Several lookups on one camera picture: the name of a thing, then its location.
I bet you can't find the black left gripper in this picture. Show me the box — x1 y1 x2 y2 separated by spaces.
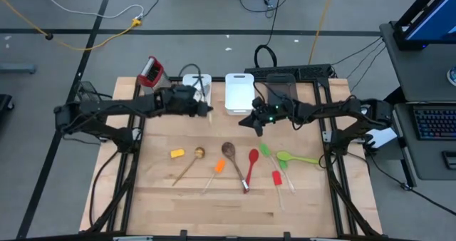
156 85 214 118

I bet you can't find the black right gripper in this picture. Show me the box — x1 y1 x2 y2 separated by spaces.
238 97 299 138

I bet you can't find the large green spatula clear handle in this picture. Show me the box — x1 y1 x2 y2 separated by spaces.
259 143 282 174

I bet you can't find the dark wooden spoon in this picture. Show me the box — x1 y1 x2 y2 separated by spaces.
221 141 250 194

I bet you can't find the green silicone spoon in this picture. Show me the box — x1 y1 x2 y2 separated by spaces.
276 150 321 165

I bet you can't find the small green spatula clear handle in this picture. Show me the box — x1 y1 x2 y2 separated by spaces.
278 159 296 195

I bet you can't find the orange spatula clear handle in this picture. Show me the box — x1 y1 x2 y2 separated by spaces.
202 158 227 195

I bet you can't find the red spatula clear handle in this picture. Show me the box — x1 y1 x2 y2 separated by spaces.
271 170 286 212

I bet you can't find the white plastic bin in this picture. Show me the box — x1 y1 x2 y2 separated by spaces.
224 73 256 116
182 73 213 108

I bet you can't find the red silicone spoon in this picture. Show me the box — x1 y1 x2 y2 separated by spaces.
244 148 260 195

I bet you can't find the gold metal spoon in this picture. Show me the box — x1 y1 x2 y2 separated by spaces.
172 146 207 188

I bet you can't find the grey plastic bin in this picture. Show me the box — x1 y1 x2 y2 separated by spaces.
266 73 300 108

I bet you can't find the black perforated metal case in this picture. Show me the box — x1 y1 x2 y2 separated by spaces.
244 63 333 81

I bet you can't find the black vented controller box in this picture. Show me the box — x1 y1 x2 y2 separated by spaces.
73 80 108 103

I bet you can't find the white box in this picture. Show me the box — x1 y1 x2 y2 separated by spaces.
363 126 399 150

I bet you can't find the grey desk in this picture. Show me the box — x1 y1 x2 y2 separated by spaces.
379 21 456 103

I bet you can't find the grey keyboard shelf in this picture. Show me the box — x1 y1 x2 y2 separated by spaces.
393 101 456 181

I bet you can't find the black backlit keyboard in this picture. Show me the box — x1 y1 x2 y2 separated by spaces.
413 107 456 141

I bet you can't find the grey cart base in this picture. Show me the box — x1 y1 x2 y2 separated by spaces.
0 63 36 74

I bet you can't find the black caster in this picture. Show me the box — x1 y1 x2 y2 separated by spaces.
0 93 15 112

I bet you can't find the small black device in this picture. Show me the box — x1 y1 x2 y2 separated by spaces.
441 150 456 170

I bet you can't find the black desk monitor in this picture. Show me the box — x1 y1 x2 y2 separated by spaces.
393 0 456 51

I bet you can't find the steel box grater red handle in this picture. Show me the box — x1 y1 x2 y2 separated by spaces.
137 55 171 91

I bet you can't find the black looped cable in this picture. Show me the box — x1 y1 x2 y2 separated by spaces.
253 0 286 69

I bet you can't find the yellow extension cord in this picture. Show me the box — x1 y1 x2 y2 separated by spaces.
0 0 143 52

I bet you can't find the black aluminium table frame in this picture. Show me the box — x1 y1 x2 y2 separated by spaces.
85 76 384 241

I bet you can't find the orange-yellow hanging cable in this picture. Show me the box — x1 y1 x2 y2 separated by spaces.
308 0 336 66

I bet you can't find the black cable beside table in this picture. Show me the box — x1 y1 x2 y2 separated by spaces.
88 150 120 227

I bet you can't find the white floor cable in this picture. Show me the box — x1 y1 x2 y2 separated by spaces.
33 0 145 20

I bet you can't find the black floor cable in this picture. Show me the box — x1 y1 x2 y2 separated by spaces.
368 151 456 217

